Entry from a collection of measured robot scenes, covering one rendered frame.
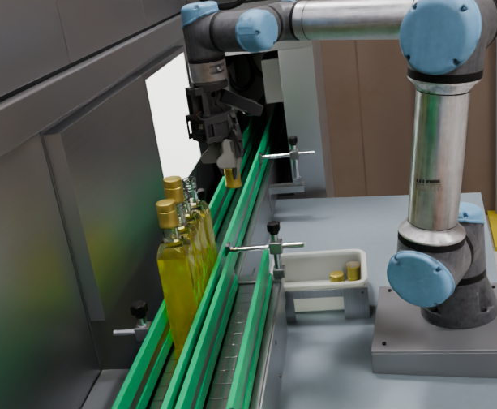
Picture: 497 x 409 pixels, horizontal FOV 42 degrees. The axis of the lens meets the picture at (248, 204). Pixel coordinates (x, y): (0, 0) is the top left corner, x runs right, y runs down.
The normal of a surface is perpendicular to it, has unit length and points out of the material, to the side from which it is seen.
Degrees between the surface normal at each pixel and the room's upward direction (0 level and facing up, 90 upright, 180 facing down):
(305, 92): 90
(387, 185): 90
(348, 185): 90
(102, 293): 90
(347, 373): 0
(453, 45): 82
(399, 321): 3
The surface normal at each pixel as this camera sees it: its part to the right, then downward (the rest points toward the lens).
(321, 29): -0.50, 0.65
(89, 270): -0.13, 0.37
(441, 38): -0.56, 0.23
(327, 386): -0.13, -0.92
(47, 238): 0.98, -0.07
